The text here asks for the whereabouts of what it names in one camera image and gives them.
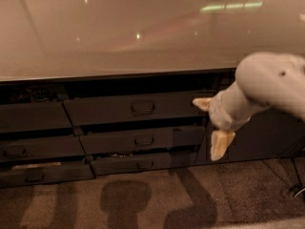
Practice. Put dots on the dark drawer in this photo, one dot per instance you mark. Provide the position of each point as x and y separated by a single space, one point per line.
69 171
144 139
141 163
135 107
32 117
40 148

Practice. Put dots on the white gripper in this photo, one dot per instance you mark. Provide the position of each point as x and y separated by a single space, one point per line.
219 114

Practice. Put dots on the dark cabinet door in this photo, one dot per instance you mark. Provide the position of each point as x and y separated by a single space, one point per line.
269 133

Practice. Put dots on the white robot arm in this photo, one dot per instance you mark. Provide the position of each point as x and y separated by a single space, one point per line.
262 80

